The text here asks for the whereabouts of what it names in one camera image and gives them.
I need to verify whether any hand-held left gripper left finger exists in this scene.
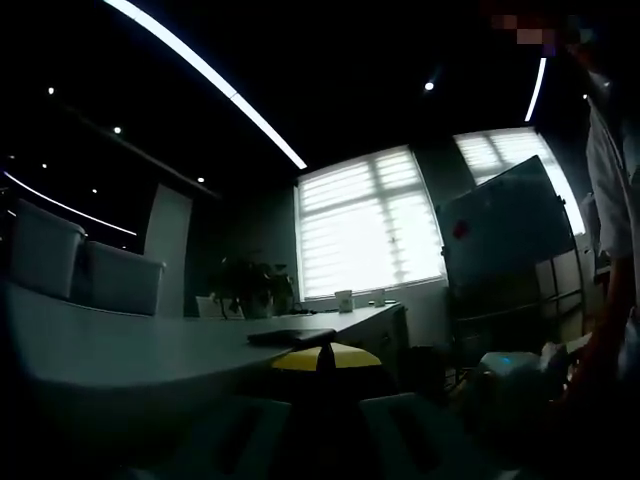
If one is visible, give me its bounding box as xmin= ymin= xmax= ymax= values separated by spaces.
xmin=148 ymin=344 xmax=330 ymax=480

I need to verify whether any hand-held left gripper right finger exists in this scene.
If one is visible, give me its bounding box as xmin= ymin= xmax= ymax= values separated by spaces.
xmin=322 ymin=343 xmax=497 ymax=480

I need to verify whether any black fixed fixture clamp bracket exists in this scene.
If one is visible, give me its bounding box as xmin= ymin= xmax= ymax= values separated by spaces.
xmin=246 ymin=327 xmax=339 ymax=351

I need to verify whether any white desk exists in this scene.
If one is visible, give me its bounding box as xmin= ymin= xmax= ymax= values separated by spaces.
xmin=0 ymin=279 xmax=410 ymax=401

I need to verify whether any black backpack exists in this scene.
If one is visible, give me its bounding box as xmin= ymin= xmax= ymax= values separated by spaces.
xmin=399 ymin=344 xmax=454 ymax=396

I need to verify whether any potted green plant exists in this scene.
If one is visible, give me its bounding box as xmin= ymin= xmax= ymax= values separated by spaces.
xmin=208 ymin=255 xmax=295 ymax=320

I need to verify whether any white card stand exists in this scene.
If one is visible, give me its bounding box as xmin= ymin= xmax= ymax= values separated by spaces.
xmin=195 ymin=294 xmax=222 ymax=319

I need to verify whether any white drawer cabinet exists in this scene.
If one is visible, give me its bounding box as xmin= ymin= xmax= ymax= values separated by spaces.
xmin=534 ymin=249 xmax=586 ymax=321

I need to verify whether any wide window with blind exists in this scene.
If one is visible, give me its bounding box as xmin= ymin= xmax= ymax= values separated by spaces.
xmin=295 ymin=144 xmax=446 ymax=301

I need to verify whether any whiteboard on stand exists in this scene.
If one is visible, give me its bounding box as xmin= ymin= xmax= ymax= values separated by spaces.
xmin=435 ymin=154 xmax=586 ymax=346

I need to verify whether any white storage box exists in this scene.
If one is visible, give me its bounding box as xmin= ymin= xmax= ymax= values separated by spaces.
xmin=7 ymin=198 xmax=87 ymax=301
xmin=74 ymin=240 xmax=167 ymax=317

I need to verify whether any narrow window with blind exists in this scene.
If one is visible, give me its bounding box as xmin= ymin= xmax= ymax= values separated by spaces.
xmin=453 ymin=126 xmax=587 ymax=237

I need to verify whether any long ceiling light strip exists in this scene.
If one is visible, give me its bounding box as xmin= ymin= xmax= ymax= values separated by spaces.
xmin=102 ymin=0 xmax=309 ymax=170

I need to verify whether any short ceiling light strip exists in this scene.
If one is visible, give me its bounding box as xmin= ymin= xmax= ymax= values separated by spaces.
xmin=523 ymin=57 xmax=549 ymax=123

